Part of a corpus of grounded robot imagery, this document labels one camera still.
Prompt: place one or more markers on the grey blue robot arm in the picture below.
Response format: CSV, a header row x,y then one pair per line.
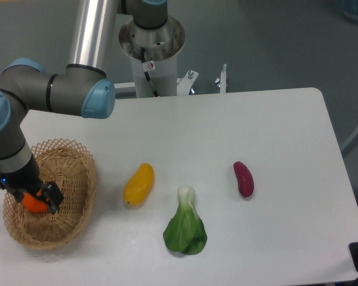
x,y
82,91

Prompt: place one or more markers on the woven wicker basket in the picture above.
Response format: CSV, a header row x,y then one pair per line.
x,y
72,167

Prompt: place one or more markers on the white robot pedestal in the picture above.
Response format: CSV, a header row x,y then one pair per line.
x,y
154,56

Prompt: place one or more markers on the green bok choy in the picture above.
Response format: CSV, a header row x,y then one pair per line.
x,y
185,232

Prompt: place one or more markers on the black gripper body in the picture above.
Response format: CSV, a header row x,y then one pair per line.
x,y
27,177

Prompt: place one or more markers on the yellow mango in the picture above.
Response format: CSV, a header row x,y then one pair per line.
x,y
139,185

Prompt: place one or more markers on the white table bracket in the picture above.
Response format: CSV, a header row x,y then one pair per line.
x,y
186,83

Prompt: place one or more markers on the purple sweet potato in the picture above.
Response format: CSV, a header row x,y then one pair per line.
x,y
244,178

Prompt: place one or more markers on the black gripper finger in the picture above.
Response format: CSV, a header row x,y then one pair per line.
x,y
18,194
52,196

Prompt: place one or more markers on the orange fruit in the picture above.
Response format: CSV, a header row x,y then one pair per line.
x,y
33,205

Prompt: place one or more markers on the white clamp post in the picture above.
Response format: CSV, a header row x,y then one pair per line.
x,y
221,81

